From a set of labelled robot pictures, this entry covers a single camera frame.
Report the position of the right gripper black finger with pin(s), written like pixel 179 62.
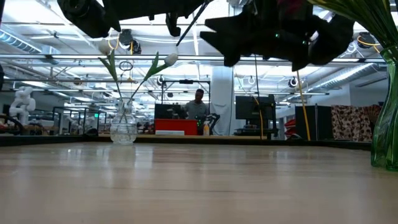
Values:
pixel 228 31
pixel 237 53

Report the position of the purple artificial flower bunch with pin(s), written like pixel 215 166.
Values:
pixel 342 6

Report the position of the white artificial tulip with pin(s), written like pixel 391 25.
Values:
pixel 154 70

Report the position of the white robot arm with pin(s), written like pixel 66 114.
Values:
pixel 23 102

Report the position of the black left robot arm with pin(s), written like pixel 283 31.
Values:
pixel 87 15

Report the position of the small black robot arm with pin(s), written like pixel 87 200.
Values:
pixel 214 118

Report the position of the clear glass vase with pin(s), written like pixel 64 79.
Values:
pixel 123 130

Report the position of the green glass vase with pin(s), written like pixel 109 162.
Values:
pixel 385 140

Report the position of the large black monitor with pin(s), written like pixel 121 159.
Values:
pixel 255 107

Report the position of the person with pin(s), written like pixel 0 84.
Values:
pixel 196 109

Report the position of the white orange spray bottle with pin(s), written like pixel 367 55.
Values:
pixel 206 128

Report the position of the red chair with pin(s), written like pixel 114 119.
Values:
pixel 290 126

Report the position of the small black monitor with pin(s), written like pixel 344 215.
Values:
pixel 166 111

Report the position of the red storage bin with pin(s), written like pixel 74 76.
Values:
pixel 180 126

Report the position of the black cabinet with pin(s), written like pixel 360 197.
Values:
pixel 312 123

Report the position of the flat white box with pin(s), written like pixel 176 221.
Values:
pixel 169 132

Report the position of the brown patterned cloth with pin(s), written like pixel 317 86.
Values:
pixel 351 123

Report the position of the black gantry frame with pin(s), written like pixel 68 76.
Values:
pixel 186 81

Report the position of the silver ventilation duct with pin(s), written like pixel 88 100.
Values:
pixel 342 76
pixel 18 42

